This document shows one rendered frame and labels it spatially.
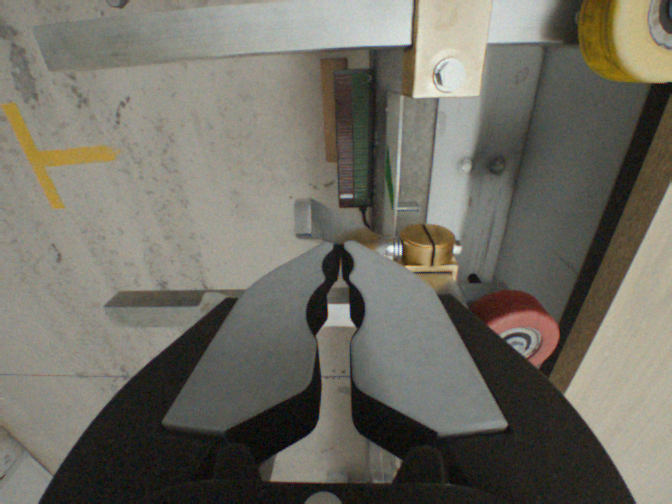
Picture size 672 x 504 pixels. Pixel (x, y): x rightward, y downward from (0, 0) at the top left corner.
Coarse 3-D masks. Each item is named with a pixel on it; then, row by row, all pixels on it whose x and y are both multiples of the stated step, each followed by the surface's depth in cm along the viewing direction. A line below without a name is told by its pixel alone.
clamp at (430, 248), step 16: (416, 224) 30; (432, 224) 30; (416, 240) 27; (432, 240) 27; (448, 240) 27; (416, 256) 27; (432, 256) 27; (448, 256) 27; (416, 272) 28; (432, 272) 28; (448, 272) 28
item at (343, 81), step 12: (336, 84) 35; (348, 84) 35; (336, 96) 36; (348, 96) 36; (348, 108) 36; (348, 120) 37; (348, 132) 38; (348, 144) 39; (348, 156) 39; (348, 168) 40; (348, 180) 41; (348, 192) 42; (348, 204) 43
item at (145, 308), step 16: (336, 288) 33; (464, 288) 32; (480, 288) 32; (496, 288) 32; (112, 304) 33; (128, 304) 32; (144, 304) 32; (160, 304) 32; (176, 304) 32; (192, 304) 32; (336, 304) 31; (112, 320) 33; (128, 320) 33; (144, 320) 33; (160, 320) 33; (176, 320) 33; (192, 320) 33; (336, 320) 32
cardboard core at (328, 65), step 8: (328, 64) 87; (336, 64) 87; (344, 64) 88; (328, 72) 89; (328, 80) 90; (328, 88) 91; (328, 96) 92; (328, 104) 93; (328, 112) 94; (328, 120) 95; (328, 128) 97; (328, 136) 98; (328, 144) 99; (328, 152) 101; (336, 152) 100; (328, 160) 102; (336, 160) 101
